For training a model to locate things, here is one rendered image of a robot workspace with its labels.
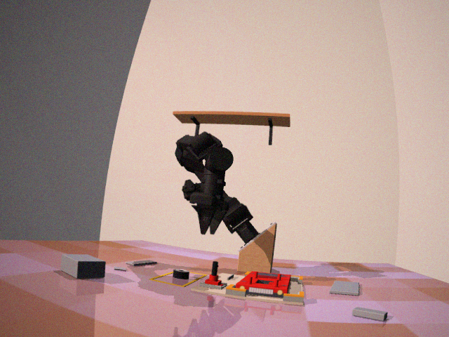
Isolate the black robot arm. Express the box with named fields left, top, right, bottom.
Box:
left=175, top=132, right=259, bottom=246

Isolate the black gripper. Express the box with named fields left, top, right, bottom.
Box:
left=189, top=175, right=229, bottom=235

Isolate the black toy wheel with grey hub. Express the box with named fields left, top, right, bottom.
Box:
left=173, top=269, right=189, bottom=279

